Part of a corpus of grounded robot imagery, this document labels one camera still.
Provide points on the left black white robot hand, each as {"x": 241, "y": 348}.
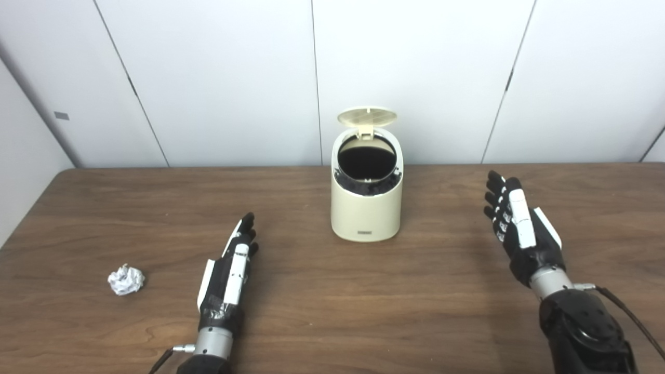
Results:
{"x": 228, "y": 280}

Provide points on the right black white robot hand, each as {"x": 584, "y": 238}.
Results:
{"x": 524, "y": 228}

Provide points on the white paper ball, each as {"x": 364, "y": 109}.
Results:
{"x": 125, "y": 280}

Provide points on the cream-colored bin body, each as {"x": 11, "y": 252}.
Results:
{"x": 366, "y": 218}

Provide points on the cream round bin lid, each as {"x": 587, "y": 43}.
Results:
{"x": 367, "y": 117}

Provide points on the black bin liner bag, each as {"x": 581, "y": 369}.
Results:
{"x": 369, "y": 188}

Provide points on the small grey wall sticker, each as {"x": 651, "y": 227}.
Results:
{"x": 61, "y": 116}

